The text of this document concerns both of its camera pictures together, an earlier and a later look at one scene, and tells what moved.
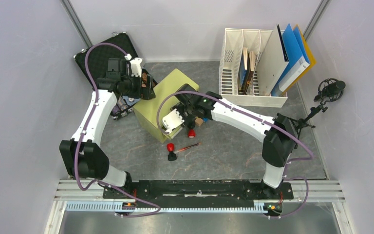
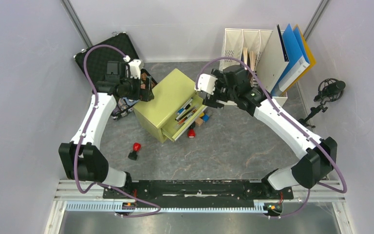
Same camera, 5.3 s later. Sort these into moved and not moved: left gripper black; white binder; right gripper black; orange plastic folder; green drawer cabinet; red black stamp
Moved: red black stamp; right gripper black
Not moved: white binder; orange plastic folder; left gripper black; green drawer cabinet
